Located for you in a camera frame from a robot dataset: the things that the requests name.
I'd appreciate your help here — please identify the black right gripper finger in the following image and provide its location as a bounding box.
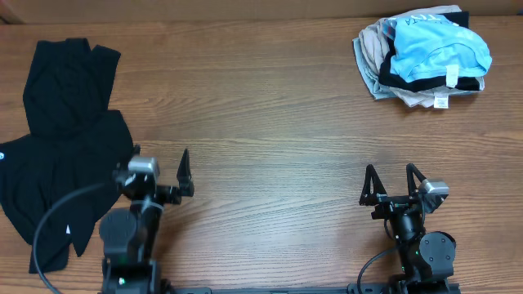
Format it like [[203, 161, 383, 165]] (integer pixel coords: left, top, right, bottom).
[[406, 163, 426, 195], [360, 164, 387, 198]]

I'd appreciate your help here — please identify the light blue t-shirt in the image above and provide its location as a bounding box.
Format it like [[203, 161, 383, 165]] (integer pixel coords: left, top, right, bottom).
[[382, 13, 493, 84]]

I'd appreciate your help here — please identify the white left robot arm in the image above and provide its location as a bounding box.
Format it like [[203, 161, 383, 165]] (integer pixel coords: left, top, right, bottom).
[[99, 145, 194, 294]]

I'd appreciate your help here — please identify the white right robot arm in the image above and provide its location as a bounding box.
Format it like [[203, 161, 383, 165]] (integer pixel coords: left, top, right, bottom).
[[355, 163, 461, 294]]

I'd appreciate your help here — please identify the black garment on left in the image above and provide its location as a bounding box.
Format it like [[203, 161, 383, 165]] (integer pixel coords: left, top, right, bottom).
[[1, 38, 133, 274]]

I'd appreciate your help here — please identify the black folded garment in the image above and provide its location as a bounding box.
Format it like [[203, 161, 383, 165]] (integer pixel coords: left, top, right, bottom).
[[378, 11, 481, 93]]

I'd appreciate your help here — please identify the grey folded garment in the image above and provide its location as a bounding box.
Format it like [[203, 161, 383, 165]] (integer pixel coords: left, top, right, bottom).
[[352, 38, 396, 100]]

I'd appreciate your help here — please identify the beige folded garment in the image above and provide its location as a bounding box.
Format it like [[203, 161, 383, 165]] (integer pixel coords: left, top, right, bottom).
[[357, 18, 485, 108]]

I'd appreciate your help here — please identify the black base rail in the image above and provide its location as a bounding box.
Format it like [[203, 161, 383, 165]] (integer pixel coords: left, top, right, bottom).
[[99, 283, 461, 294]]

